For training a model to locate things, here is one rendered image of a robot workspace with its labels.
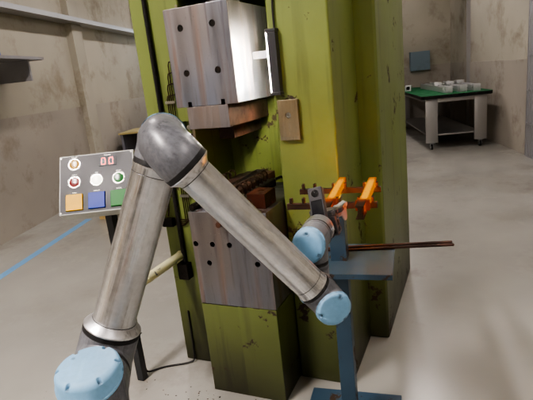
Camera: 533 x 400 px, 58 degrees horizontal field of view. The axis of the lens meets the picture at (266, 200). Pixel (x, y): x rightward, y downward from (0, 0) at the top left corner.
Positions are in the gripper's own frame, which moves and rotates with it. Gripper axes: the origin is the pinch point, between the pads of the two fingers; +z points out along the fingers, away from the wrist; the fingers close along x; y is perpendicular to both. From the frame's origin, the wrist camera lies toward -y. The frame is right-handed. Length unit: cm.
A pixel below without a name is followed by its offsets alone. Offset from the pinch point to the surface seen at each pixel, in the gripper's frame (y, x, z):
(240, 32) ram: -68, -30, 41
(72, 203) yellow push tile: -19, -117, 13
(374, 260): 28.0, 6.7, 15.3
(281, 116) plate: -31, -22, 43
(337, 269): 26.0, -5.4, 6.4
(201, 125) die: -37, -55, 33
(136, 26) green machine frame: -88, -81, 50
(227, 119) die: -36, -42, 32
